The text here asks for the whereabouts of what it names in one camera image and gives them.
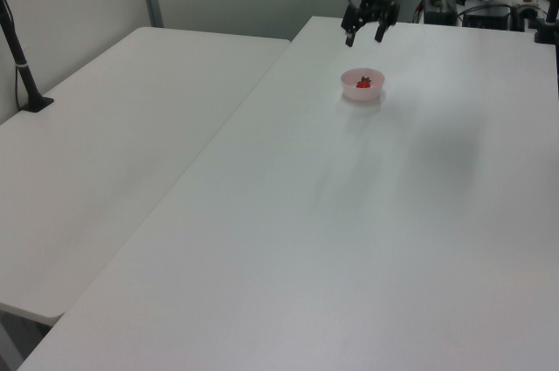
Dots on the black pole with clamp foot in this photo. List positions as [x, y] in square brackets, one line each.
[22, 65]

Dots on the black table clamp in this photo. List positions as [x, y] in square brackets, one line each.
[546, 30]

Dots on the black control unit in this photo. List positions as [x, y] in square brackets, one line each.
[491, 18]

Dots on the white adjacent table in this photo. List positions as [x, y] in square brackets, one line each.
[109, 148]

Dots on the red strawberry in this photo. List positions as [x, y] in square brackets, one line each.
[363, 83]

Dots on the black electronics box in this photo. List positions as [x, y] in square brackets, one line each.
[440, 8]

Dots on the pink plastic bowl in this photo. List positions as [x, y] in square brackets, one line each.
[362, 95]

